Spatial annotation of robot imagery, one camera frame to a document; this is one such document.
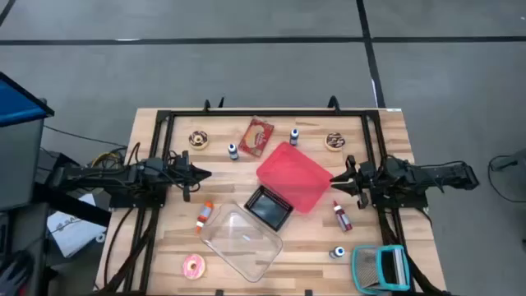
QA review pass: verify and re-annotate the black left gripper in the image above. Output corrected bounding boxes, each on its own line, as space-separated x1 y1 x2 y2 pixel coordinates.
164 150 213 202

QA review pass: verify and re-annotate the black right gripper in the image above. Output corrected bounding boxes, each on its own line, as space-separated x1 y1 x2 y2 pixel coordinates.
330 155 377 210

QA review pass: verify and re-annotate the chocolate frosted toy donut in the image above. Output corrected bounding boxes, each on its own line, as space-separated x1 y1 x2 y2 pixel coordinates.
324 132 347 153
188 130 210 151

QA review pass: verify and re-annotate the red ink bottle white cap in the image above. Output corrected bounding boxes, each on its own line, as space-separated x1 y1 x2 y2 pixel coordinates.
332 200 354 234

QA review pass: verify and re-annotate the pink frosted toy donut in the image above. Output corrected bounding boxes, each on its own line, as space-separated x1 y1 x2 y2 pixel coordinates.
182 253 207 281

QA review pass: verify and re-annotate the orange glue bottle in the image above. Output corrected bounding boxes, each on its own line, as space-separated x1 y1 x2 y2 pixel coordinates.
195 200 215 235

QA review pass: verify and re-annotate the red translucent plastic tray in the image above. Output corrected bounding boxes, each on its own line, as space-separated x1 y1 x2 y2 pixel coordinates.
256 141 335 215

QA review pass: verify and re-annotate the red snack packet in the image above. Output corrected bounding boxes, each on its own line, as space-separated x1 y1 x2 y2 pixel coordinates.
238 116 275 159

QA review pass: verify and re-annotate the small black square tray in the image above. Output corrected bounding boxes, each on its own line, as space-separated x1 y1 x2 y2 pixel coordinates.
243 184 295 232

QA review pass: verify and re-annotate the clear plastic container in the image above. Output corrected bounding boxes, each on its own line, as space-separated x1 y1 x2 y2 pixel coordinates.
199 201 284 284

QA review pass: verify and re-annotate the teal mesh desk organizer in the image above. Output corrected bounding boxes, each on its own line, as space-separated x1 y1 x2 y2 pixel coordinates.
350 244 413 296

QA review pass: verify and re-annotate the white paper bag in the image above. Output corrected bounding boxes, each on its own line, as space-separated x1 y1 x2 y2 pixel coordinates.
46 192 109 259

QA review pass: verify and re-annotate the monitor with blue screen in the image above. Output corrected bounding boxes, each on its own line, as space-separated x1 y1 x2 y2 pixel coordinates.
0 71 56 128

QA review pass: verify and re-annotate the person's hand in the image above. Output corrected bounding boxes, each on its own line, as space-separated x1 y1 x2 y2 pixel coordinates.
0 250 35 296

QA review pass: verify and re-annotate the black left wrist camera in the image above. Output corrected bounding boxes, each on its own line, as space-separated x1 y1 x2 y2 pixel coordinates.
170 154 190 172

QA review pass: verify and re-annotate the black aluminium table frame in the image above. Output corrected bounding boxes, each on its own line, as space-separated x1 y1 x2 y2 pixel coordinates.
108 107 431 296

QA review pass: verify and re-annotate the yellow cable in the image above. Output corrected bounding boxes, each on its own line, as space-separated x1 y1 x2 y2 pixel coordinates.
90 149 125 169

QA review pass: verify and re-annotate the black cable bundle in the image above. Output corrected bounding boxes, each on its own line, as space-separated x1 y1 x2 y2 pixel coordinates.
96 207 162 296
376 207 451 296

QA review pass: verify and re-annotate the thin black floor cable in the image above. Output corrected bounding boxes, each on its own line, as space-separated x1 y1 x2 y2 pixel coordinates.
42 124 129 150

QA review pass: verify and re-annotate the black looped floor cable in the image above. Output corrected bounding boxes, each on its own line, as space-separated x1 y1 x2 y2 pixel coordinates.
487 154 526 205

